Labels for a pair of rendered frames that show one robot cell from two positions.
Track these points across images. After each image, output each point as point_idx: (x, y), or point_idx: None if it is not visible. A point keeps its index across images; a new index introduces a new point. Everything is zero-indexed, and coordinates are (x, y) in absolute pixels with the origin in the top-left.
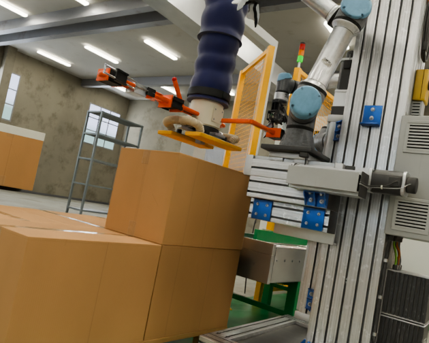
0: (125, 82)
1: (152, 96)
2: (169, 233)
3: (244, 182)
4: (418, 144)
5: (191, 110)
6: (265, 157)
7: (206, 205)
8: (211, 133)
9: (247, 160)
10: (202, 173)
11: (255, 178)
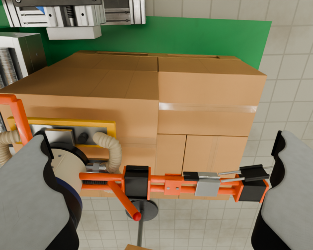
0: (242, 170)
1: (186, 171)
2: (151, 74)
3: (26, 89)
4: None
5: (100, 173)
6: (84, 5)
7: (105, 80)
8: (72, 138)
9: (96, 34)
10: (115, 92)
11: (99, 14)
